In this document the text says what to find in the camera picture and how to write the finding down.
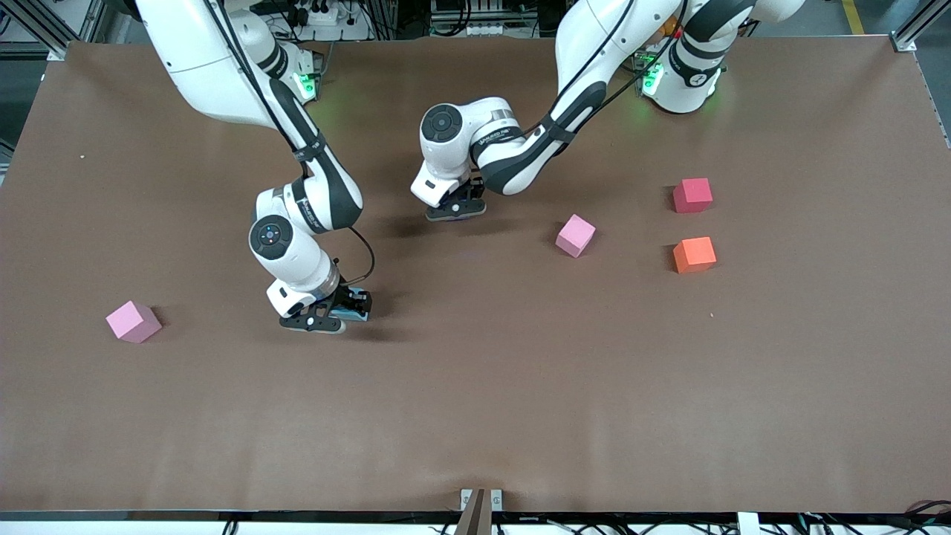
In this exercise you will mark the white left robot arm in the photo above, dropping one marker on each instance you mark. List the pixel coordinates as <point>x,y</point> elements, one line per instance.
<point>617,44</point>

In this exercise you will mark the orange snack bags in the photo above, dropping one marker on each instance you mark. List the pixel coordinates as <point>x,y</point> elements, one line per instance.
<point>666,26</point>

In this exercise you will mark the orange foam block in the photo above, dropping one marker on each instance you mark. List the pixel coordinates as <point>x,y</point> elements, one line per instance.
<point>695,254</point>

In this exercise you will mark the brown paper table cover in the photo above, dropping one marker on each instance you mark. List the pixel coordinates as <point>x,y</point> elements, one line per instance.
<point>475,409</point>

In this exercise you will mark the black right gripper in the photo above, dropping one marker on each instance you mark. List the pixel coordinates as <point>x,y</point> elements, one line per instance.
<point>346,296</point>

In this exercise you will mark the red foam block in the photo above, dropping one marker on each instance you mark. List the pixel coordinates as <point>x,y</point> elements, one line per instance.
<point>692,195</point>

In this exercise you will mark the aluminium frame post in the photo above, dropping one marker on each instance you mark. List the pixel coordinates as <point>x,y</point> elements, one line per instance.
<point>67,33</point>
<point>915,30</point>

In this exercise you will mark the white power strip with plugs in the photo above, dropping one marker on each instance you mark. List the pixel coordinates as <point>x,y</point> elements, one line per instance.
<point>319,16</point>

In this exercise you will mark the light blue foam block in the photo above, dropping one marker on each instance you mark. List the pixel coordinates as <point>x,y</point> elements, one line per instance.
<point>356,316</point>

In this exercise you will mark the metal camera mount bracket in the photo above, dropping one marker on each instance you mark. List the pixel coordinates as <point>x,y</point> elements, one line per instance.
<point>481,513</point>

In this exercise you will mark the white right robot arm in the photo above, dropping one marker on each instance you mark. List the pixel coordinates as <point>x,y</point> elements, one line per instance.
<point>215,67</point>

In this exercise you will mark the pink foam block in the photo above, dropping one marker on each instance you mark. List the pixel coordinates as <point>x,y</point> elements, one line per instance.
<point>575,235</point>
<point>132,322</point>

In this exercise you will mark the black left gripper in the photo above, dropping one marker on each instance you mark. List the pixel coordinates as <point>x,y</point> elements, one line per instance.
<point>471,191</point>

